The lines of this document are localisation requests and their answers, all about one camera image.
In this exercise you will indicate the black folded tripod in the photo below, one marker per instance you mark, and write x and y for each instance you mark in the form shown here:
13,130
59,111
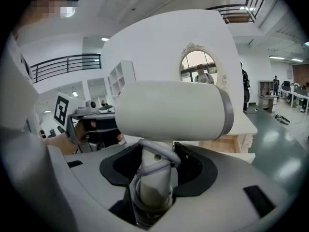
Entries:
282,119

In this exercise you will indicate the grey small desk cabinet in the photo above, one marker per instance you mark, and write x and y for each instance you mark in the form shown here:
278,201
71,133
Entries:
266,98

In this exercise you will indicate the row of white desks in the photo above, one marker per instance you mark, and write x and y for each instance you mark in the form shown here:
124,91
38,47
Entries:
294,93

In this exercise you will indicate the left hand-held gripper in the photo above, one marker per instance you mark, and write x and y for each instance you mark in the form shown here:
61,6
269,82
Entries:
60,107

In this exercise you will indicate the white flower-print shirt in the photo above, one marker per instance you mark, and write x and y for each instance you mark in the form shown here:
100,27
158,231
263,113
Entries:
19,93

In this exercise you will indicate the white box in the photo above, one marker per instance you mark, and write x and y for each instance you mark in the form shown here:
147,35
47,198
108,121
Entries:
169,110

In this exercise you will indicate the wooden large drawer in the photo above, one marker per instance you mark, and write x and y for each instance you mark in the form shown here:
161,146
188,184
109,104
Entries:
217,145

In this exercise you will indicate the person's left forearm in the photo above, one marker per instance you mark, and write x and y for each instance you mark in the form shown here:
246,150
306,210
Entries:
58,144

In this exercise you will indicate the black balcony railing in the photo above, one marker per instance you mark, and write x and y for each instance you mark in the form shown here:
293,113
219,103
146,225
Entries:
241,11
65,65

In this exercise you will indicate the white cube shelf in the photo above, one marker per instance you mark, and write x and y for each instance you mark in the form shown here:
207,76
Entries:
119,78

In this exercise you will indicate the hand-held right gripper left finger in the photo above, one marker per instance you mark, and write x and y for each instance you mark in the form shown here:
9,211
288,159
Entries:
87,178

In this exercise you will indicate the person's left hand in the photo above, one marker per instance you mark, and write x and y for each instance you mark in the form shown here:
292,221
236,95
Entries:
79,133

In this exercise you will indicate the white dressing table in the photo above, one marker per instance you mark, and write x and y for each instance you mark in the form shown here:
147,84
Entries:
243,124

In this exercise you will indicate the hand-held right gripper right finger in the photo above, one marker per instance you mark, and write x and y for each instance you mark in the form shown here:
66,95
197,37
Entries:
229,178

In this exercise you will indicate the oval ornate mirror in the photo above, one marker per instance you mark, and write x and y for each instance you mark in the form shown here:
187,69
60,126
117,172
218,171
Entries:
199,64

